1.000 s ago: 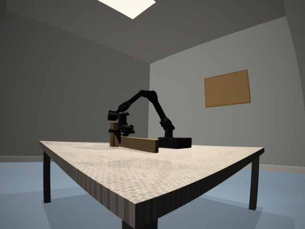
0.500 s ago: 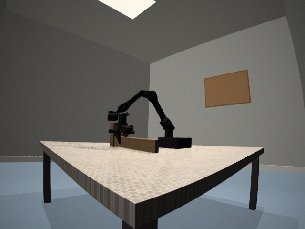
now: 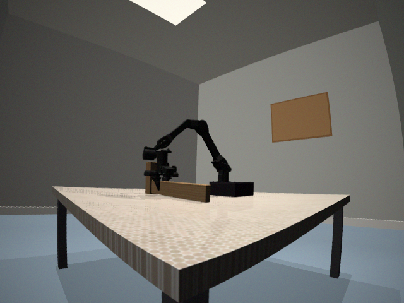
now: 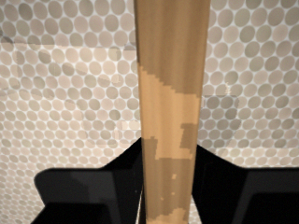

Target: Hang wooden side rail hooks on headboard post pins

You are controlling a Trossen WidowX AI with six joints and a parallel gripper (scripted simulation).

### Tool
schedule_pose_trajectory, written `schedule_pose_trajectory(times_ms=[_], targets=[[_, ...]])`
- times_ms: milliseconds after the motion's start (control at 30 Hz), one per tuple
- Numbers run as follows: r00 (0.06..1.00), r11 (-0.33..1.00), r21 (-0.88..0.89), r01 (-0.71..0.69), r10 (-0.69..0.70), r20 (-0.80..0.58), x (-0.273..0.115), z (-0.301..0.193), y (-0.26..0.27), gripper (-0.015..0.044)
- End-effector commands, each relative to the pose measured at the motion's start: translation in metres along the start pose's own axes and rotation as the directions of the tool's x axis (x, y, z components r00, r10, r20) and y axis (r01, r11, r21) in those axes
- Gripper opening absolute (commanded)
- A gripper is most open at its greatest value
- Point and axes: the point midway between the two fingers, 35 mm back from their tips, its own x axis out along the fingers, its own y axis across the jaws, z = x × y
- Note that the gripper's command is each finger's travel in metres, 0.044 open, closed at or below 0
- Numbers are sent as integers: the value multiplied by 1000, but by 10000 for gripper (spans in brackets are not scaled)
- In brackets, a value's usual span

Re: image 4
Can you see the light brown wooden board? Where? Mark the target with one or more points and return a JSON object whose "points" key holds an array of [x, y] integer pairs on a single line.
{"points": [[171, 40]]}

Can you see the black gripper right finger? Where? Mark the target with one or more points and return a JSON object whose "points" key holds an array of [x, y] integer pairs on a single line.
{"points": [[222, 190]]}

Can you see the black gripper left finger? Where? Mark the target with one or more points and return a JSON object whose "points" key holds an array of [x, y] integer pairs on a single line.
{"points": [[118, 184]]}

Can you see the wooden post with slot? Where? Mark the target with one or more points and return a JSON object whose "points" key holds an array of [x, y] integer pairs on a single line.
{"points": [[142, 209]]}

